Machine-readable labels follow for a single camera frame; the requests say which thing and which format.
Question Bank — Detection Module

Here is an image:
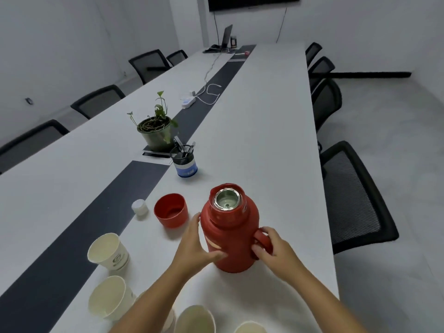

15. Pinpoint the person's right hand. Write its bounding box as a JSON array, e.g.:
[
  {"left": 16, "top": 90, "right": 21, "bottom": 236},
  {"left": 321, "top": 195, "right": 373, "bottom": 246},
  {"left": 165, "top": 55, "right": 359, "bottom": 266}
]
[{"left": 251, "top": 227, "right": 308, "bottom": 283}]

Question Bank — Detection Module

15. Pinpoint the person's left hand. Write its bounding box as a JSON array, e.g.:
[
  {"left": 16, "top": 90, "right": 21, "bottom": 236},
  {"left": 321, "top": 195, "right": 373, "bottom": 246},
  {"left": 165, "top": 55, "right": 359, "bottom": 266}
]
[{"left": 172, "top": 213, "right": 228, "bottom": 280}]

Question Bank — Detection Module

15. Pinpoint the red thermos lid cup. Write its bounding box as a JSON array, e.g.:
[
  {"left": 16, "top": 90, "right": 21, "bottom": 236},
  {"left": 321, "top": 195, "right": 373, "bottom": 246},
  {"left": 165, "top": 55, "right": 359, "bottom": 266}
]
[{"left": 154, "top": 193, "right": 189, "bottom": 228}]

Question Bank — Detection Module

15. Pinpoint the red thermos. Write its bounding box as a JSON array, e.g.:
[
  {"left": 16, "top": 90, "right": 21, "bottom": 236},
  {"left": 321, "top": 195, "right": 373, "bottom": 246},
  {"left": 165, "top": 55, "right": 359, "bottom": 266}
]
[{"left": 200, "top": 183, "right": 273, "bottom": 274}]

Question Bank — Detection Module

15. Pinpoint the white paper cup blue print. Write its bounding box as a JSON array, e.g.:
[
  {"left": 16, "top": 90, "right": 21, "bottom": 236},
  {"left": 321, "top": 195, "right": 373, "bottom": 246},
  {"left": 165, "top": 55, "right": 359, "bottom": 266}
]
[
  {"left": 234, "top": 321, "right": 268, "bottom": 333},
  {"left": 88, "top": 276, "right": 136, "bottom": 321},
  {"left": 135, "top": 291, "right": 177, "bottom": 333},
  {"left": 174, "top": 305, "right": 216, "bottom": 333}
]

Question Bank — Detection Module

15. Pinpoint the white thermos stopper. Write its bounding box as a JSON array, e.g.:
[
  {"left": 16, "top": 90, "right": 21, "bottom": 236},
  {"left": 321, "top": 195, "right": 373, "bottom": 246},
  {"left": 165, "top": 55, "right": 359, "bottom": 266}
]
[{"left": 131, "top": 199, "right": 149, "bottom": 217}]

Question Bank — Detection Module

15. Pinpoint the person's left forearm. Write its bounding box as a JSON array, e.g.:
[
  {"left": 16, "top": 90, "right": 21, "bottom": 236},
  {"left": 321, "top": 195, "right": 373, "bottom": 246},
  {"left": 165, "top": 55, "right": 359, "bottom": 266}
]
[{"left": 109, "top": 266, "right": 193, "bottom": 333}]

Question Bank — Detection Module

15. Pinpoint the person's right forearm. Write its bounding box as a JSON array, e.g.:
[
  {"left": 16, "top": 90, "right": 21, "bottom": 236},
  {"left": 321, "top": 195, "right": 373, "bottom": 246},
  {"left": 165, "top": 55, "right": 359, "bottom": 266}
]
[{"left": 288, "top": 270, "right": 368, "bottom": 333}]

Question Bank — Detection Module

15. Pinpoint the white conference table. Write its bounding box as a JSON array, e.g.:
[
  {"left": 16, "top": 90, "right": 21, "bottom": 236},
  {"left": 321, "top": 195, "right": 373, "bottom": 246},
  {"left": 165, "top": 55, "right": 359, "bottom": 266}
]
[{"left": 0, "top": 41, "right": 340, "bottom": 333}]

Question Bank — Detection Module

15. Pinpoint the black mesh pen holder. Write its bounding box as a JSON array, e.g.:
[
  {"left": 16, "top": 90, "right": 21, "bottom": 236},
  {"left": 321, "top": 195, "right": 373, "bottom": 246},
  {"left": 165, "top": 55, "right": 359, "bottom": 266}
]
[{"left": 170, "top": 144, "right": 198, "bottom": 178}]

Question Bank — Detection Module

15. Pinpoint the black mesh office chair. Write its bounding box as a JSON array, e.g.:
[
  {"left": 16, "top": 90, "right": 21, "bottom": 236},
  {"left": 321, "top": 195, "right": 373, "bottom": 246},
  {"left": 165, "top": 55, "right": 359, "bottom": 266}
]
[
  {"left": 311, "top": 79, "right": 343, "bottom": 133},
  {"left": 308, "top": 56, "right": 336, "bottom": 91},
  {"left": 166, "top": 49, "right": 188, "bottom": 67},
  {"left": 128, "top": 49, "right": 172, "bottom": 86},
  {"left": 70, "top": 85, "right": 126, "bottom": 120},
  {"left": 319, "top": 141, "right": 400, "bottom": 255},
  {"left": 0, "top": 119, "right": 70, "bottom": 174},
  {"left": 305, "top": 42, "right": 323, "bottom": 68}
]

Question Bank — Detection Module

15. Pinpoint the potted green plant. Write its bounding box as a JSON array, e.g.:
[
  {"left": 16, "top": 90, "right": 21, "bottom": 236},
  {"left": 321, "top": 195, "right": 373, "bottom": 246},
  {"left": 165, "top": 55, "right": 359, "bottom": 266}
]
[{"left": 126, "top": 91, "right": 179, "bottom": 152}]

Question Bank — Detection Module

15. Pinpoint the grey laptop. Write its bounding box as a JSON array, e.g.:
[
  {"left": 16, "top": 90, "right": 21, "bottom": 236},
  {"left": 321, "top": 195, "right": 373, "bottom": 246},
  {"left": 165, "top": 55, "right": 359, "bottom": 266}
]
[{"left": 221, "top": 25, "right": 234, "bottom": 49}]

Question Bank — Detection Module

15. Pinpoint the white charging cable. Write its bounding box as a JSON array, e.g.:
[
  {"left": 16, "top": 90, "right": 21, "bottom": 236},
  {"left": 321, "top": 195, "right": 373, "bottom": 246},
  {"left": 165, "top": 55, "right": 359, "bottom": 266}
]
[{"left": 195, "top": 83, "right": 222, "bottom": 105}]

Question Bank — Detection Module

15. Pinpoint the white power strip cord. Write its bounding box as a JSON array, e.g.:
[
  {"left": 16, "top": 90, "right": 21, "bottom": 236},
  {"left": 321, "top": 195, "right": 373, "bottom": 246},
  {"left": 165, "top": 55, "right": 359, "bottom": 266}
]
[{"left": 203, "top": 51, "right": 222, "bottom": 88}]

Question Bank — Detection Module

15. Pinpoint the black wall television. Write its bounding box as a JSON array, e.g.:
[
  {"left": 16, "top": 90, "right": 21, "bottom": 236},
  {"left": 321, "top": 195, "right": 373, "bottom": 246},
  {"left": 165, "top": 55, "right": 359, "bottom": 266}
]
[{"left": 207, "top": 0, "right": 301, "bottom": 12}]

